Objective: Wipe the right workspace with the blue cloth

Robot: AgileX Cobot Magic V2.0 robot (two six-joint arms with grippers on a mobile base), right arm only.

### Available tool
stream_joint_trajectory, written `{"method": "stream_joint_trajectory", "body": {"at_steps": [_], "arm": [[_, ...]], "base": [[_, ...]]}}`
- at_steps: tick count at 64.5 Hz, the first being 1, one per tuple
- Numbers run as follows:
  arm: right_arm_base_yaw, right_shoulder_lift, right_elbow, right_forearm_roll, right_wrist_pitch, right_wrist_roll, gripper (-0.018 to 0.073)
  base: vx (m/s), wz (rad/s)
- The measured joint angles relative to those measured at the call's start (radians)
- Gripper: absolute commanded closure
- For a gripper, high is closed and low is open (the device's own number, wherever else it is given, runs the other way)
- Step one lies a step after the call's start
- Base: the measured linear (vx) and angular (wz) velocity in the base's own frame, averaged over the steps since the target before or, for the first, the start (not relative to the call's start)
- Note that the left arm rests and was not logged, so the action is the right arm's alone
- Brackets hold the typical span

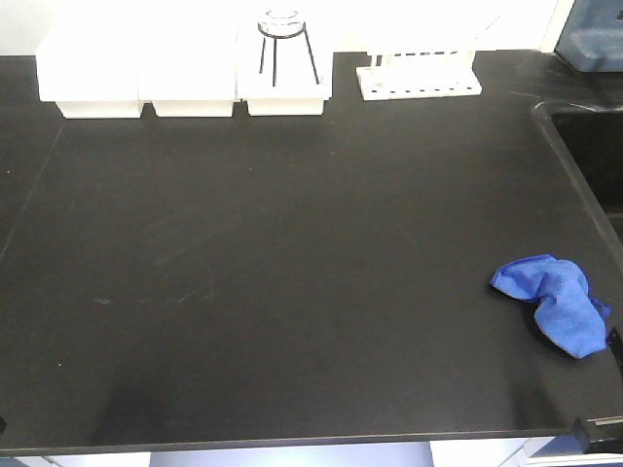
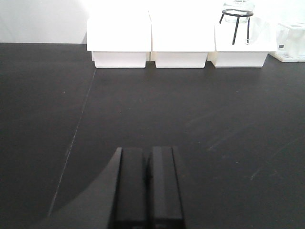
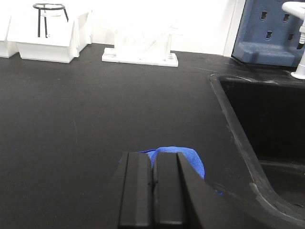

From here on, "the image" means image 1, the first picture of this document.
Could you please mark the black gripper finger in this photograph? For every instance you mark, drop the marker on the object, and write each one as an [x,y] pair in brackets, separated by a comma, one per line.
[599,435]
[615,345]

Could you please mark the blue microfiber cloth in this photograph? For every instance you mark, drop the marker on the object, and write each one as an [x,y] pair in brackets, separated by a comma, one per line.
[565,313]

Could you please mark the black sink basin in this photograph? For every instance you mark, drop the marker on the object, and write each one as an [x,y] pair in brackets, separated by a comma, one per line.
[587,140]

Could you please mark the blue-grey pegboard drying rack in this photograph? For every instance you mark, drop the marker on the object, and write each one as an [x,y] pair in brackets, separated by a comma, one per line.
[591,40]

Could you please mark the white test tube rack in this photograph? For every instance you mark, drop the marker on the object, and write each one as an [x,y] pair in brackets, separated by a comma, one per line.
[423,57]

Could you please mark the white storage bin right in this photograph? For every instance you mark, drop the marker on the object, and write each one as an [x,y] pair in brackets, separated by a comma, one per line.
[296,92]

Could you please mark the white storage bin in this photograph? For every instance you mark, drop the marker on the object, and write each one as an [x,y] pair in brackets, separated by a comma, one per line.
[188,73]
[296,92]
[89,71]

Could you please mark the white storage bin middle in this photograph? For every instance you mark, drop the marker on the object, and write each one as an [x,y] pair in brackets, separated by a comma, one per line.
[188,73]

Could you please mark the white storage bin left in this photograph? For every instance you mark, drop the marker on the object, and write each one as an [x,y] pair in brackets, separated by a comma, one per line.
[89,71]

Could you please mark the black wire tripod stand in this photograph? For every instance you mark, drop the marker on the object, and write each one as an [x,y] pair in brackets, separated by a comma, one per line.
[263,55]

